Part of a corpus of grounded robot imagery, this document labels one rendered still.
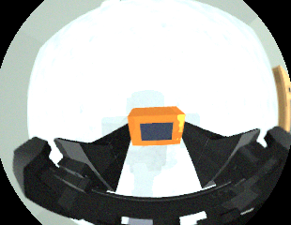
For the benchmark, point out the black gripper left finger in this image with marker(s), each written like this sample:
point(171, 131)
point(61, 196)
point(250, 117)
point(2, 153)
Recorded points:
point(105, 156)

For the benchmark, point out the orange block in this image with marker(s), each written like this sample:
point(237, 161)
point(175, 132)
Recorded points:
point(156, 126)

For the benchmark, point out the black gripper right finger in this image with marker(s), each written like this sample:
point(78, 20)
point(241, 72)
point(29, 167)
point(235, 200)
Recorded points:
point(210, 151)

